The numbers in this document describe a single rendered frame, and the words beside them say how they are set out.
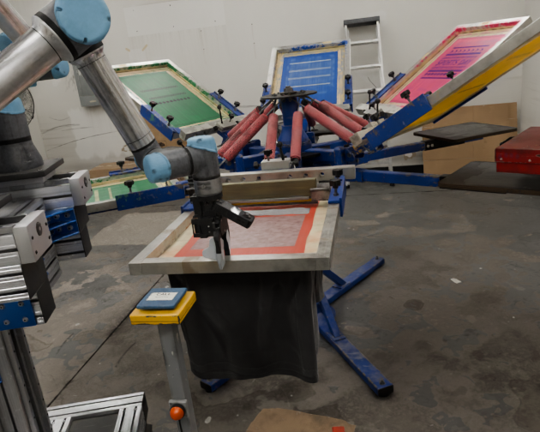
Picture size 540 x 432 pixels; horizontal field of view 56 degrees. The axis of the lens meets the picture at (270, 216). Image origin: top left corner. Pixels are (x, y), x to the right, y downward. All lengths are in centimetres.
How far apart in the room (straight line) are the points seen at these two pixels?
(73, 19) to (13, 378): 108
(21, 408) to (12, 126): 87
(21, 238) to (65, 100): 584
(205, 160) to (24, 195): 69
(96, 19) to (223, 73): 504
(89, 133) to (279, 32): 273
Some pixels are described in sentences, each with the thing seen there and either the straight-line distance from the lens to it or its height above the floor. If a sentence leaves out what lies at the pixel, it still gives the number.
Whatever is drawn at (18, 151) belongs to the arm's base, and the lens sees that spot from 178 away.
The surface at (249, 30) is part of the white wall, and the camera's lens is 613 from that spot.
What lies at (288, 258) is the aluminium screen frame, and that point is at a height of 99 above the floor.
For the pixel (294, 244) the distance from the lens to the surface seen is 158.
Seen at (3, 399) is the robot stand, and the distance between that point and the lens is 183.
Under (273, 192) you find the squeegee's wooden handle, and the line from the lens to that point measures 195.
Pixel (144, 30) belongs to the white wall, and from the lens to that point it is 652.
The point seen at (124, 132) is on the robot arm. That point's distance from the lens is 141.
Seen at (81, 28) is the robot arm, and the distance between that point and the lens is 121.
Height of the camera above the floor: 152
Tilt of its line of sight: 18 degrees down
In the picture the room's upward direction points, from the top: 7 degrees counter-clockwise
